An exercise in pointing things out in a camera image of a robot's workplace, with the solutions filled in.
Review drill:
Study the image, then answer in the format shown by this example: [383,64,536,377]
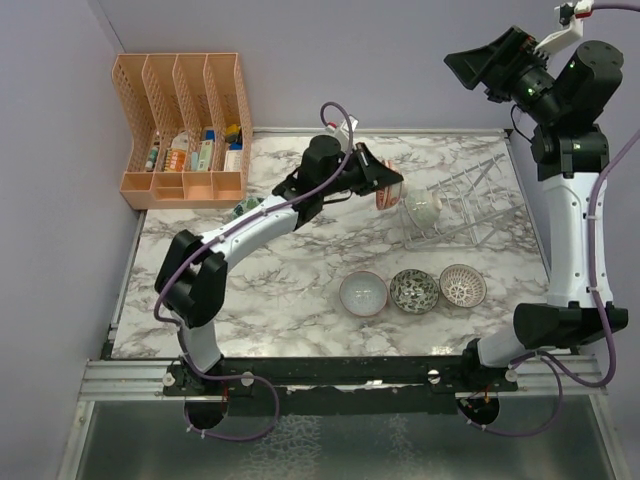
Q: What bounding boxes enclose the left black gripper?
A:
[319,141,403,198]

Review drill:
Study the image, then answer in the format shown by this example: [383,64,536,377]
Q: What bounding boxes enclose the clear wire dish rack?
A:
[399,153,524,251]

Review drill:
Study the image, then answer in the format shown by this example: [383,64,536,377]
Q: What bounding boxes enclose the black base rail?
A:
[163,355,518,417]

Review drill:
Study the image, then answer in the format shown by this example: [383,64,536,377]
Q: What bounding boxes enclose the green leaf pattern bowl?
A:
[229,196,264,221]

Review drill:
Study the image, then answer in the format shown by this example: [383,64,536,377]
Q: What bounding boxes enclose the small bottle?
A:
[145,141,160,172]

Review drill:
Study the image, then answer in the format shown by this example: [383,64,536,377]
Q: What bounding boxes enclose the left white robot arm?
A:
[154,135,404,395]

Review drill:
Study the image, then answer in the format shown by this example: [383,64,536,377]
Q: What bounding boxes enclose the grey leaf pattern bowl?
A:
[389,269,440,314]

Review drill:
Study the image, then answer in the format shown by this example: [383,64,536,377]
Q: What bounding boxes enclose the mint green box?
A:
[195,140,215,172]

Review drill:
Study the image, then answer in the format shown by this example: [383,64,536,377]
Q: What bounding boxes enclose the blue hexagon red-rim bowl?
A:
[339,271,388,317]

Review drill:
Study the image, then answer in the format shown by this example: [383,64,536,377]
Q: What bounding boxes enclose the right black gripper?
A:
[445,26,565,124]

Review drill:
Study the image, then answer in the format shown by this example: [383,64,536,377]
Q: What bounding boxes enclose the orange floral bowl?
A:
[375,160,404,211]

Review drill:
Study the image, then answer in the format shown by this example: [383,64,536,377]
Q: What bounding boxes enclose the yellow black toy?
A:
[225,124,242,145]

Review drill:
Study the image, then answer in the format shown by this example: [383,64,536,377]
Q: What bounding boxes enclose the green white geometric bowl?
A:
[404,189,443,231]

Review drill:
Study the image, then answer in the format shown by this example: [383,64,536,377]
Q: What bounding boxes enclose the brown white geometric bowl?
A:
[439,264,487,308]

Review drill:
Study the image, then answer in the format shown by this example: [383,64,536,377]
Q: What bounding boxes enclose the pink plastic file organizer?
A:
[112,53,253,210]

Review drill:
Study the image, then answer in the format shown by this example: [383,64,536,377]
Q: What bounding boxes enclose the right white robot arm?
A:
[444,27,628,391]

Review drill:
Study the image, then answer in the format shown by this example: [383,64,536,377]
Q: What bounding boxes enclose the orange white box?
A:
[164,148,187,173]

